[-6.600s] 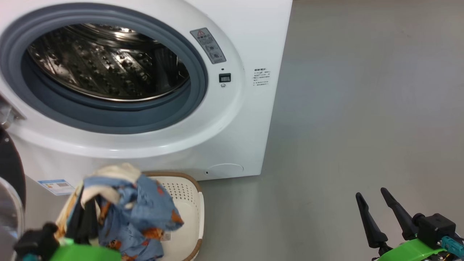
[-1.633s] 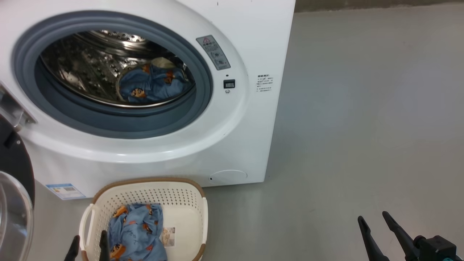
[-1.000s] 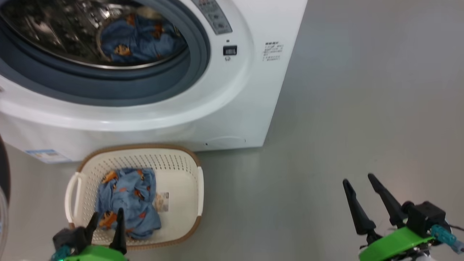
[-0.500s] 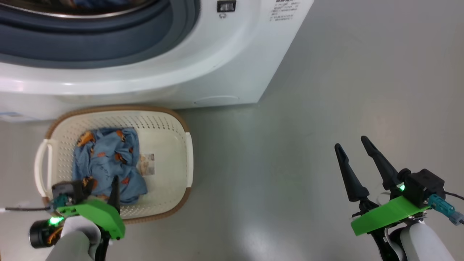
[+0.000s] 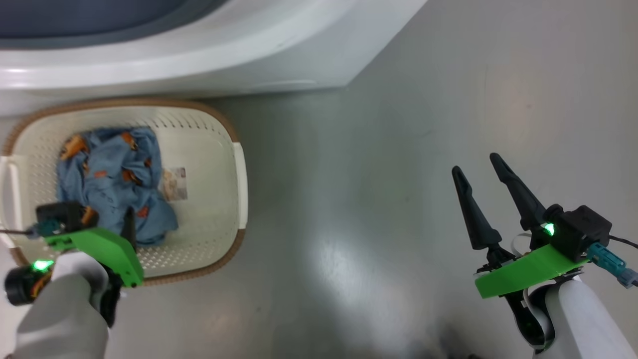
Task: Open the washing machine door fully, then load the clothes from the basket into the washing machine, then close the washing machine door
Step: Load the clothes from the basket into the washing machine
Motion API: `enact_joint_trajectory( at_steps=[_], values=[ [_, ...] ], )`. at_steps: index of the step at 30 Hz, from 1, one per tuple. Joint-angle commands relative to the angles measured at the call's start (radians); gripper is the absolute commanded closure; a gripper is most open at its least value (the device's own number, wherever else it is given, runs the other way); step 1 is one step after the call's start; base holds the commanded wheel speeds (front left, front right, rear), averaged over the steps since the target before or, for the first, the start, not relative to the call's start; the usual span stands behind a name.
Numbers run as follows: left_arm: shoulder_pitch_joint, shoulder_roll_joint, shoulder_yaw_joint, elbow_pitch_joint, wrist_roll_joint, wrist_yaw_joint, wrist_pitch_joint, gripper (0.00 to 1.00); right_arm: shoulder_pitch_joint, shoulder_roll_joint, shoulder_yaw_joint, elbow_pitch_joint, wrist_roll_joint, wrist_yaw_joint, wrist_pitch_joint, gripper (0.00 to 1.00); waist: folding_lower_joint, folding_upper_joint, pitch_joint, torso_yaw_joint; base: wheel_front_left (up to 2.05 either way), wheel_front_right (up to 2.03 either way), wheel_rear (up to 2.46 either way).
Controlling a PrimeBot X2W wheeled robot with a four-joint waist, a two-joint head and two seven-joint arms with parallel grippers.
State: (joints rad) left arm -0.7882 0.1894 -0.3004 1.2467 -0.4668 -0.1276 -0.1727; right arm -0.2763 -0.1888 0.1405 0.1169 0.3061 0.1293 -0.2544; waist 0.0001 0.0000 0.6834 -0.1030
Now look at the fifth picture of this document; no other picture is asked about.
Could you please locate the white front-load washing machine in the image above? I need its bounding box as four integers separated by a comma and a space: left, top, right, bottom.
0, 0, 428, 118

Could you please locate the grey rubber door seal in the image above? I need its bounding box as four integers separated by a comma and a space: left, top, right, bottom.
0, 0, 227, 49

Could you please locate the paper label inside basket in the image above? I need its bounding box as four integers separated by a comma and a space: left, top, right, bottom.
160, 167, 188, 202

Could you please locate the teal connector cable white tag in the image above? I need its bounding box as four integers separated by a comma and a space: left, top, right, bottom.
0, 219, 63, 238

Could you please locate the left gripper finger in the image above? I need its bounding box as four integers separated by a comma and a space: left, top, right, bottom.
122, 207, 138, 250

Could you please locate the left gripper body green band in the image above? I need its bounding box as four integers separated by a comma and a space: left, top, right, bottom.
44, 228, 144, 327

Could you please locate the cream plastic laundry basket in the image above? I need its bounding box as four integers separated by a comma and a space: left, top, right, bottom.
0, 97, 248, 287

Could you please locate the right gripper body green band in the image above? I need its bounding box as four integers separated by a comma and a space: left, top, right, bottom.
475, 244, 589, 350

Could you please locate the blue printed garment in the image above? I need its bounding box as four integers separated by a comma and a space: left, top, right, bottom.
56, 126, 179, 246

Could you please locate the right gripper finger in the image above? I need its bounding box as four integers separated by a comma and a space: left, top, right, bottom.
452, 166, 503, 251
489, 153, 547, 232

